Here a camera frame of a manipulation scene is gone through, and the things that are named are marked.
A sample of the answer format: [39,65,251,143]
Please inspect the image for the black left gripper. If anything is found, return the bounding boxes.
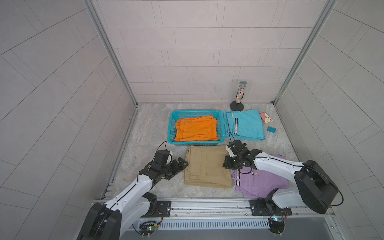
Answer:
[159,157,189,180]

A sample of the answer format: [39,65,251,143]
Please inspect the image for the khaki pants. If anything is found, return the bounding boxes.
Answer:
[184,145,233,189]

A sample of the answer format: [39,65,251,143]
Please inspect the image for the purple striped pants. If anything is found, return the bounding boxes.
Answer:
[231,167,290,198]

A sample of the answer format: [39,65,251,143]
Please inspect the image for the teal striped pants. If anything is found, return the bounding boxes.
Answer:
[220,110,266,141]

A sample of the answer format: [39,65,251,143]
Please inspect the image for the orange pants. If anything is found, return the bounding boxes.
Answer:
[174,116,219,142]

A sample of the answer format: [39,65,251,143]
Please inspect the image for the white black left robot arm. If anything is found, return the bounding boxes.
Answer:
[77,150,189,240]

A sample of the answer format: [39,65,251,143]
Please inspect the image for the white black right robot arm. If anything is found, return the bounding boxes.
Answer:
[223,140,340,215]

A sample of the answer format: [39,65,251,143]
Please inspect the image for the teal plastic basket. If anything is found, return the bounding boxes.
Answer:
[168,110,225,146]

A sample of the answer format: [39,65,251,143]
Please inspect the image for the small teal block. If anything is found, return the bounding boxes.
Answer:
[267,127,276,133]

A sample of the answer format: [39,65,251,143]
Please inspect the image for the red yellow small box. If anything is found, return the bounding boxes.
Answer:
[260,112,273,124]

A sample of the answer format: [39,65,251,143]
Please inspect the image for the glitter microphone on stand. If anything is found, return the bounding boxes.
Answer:
[230,81,248,112]

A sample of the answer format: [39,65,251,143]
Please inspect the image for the left circuit board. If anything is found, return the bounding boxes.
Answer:
[139,221,160,238]

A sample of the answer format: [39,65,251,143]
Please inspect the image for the circuit board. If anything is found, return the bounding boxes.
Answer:
[268,218,285,235]
[139,221,160,238]

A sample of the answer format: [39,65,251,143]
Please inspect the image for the right circuit board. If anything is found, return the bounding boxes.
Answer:
[268,218,285,235]

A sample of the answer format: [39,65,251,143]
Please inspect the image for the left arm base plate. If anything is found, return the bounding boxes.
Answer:
[142,201,172,218]

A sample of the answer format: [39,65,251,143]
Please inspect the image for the aluminium mounting rail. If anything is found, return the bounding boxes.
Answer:
[122,198,334,224]

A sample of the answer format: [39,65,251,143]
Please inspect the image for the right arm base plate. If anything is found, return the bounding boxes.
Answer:
[249,198,292,217]

